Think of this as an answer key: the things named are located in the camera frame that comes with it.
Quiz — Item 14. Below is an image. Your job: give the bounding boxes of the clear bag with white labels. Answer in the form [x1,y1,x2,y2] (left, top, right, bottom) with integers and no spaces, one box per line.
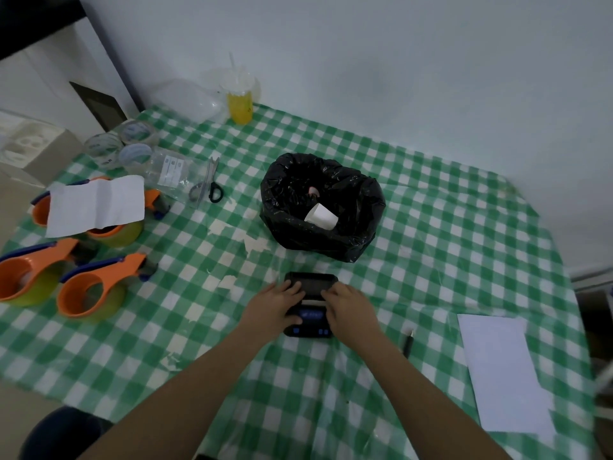
[144,148,207,203]

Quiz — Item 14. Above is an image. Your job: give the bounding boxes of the grey black handled scissors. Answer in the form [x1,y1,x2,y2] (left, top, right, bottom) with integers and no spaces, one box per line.
[189,157,224,204]

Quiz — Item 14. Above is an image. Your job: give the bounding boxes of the black portable label printer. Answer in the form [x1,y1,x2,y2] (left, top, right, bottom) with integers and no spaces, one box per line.
[284,272,339,339]

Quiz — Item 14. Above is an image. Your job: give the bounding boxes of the dark flat panel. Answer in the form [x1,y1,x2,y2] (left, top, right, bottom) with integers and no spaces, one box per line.
[69,81,128,133]

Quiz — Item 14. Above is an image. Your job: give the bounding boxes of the person's left hand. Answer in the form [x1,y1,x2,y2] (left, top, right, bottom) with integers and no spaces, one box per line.
[238,281,306,341]

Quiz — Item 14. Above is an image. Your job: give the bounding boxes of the black shelf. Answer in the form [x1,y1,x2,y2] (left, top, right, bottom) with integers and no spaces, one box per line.
[0,0,88,62]

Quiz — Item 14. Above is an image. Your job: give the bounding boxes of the yellow drink cup with straw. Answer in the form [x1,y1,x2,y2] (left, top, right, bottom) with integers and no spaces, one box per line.
[219,52,261,126]

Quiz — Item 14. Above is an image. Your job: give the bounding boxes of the creased white paper sheet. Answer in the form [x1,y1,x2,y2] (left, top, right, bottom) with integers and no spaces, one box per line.
[45,175,146,238]

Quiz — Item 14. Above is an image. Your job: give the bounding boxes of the person's right hand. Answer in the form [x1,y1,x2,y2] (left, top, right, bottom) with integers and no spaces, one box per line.
[321,282,387,350]

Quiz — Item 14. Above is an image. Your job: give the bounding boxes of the person's left forearm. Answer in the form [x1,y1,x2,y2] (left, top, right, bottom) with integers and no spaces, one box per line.
[79,326,276,460]

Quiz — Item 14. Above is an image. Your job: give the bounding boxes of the white paper cup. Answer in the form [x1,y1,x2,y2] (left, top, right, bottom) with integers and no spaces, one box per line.
[304,203,339,231]

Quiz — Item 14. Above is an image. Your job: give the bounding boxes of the dark round stool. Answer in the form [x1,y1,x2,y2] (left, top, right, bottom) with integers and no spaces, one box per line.
[18,406,114,460]

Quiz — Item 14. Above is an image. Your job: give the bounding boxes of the person's right forearm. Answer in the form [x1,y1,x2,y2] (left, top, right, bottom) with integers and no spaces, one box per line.
[352,333,512,460]

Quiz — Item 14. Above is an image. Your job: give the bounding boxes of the black bin bag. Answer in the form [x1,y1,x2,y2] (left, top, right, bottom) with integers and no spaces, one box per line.
[260,152,387,263]

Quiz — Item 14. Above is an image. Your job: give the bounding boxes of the green white checkered tablecloth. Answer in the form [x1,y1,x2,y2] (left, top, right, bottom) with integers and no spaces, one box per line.
[0,104,597,460]

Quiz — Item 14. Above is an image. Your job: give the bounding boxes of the orange tape dispenser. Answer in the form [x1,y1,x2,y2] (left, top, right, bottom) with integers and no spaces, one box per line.
[0,237,99,307]
[86,188,171,249]
[30,176,113,228]
[57,253,159,322]

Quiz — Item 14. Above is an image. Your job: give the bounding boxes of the clear plastic bag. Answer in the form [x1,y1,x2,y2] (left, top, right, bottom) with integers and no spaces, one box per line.
[151,67,231,124]

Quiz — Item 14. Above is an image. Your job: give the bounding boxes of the flat white paper sheet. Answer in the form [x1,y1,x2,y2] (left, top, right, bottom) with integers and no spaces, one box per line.
[457,313,557,439]

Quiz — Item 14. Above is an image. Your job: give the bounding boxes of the cardboard box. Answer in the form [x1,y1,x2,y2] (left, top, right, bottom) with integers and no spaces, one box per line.
[0,109,86,187]

